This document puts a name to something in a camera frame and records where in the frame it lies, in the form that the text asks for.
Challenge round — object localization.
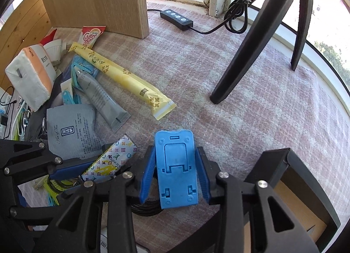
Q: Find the blue phone stand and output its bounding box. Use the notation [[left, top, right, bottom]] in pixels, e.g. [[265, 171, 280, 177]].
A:
[[154, 130, 200, 209]]

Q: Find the light blue clothespin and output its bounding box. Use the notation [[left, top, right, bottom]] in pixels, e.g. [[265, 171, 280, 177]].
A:
[[62, 90, 82, 105]]

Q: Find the small white packet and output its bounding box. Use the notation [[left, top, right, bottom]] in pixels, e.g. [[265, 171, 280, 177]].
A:
[[61, 81, 73, 98]]

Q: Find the red white creamer sachet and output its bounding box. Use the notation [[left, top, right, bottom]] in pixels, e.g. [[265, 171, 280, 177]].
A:
[[79, 26, 107, 49]]

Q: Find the blue hair clip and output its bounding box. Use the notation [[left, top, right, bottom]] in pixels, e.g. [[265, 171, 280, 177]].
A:
[[72, 55, 99, 79]]

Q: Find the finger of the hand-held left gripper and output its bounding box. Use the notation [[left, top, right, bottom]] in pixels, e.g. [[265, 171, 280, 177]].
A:
[[8, 186, 88, 221], [0, 139, 95, 176]]

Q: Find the grey tube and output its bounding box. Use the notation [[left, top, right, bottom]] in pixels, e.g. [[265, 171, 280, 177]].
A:
[[75, 69, 131, 133]]

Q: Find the white round device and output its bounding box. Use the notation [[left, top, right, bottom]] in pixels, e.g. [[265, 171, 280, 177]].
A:
[[44, 38, 67, 65]]

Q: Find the grey tea packet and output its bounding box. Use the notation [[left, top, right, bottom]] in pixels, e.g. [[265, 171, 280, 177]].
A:
[[46, 104, 103, 161]]

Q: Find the white orange tissue pack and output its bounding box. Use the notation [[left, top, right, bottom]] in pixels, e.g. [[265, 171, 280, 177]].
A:
[[5, 44, 56, 112]]

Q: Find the black tray container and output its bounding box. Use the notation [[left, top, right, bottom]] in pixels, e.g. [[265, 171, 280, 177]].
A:
[[175, 148, 342, 253]]

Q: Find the black extension cable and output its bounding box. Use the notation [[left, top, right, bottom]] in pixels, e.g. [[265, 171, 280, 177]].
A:
[[131, 168, 165, 217]]

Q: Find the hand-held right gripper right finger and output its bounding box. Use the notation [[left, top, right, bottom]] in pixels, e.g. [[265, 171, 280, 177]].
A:
[[195, 146, 320, 253]]

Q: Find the black inline controller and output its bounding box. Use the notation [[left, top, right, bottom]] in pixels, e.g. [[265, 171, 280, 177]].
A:
[[160, 9, 194, 31]]

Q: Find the black tripod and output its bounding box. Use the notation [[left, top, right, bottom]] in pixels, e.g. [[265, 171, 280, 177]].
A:
[[210, 0, 315, 105]]

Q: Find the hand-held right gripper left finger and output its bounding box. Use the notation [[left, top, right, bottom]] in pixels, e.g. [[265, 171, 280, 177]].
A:
[[32, 145, 158, 253]]

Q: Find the long yellow packet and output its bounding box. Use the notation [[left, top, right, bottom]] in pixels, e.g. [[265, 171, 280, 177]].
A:
[[68, 42, 176, 120]]

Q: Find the thin black charger cable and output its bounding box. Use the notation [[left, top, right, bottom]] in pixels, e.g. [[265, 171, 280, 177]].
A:
[[0, 86, 17, 139]]

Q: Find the pink plaid tablecloth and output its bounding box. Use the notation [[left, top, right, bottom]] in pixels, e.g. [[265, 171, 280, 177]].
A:
[[16, 0, 350, 253]]

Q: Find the red packet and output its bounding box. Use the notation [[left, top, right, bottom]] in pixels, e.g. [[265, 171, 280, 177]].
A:
[[40, 28, 58, 46]]

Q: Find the colourful monogram print packet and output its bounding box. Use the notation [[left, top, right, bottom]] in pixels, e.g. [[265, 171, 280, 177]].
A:
[[81, 134, 138, 182]]

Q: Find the yellow green packet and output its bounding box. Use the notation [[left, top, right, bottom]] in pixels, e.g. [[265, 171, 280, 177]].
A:
[[42, 179, 80, 206]]

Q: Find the black power cable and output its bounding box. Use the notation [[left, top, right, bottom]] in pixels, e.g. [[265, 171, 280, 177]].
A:
[[147, 0, 260, 35]]

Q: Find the pine wood shelf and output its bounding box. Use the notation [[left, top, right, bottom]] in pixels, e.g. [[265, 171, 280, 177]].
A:
[[0, 0, 52, 95]]

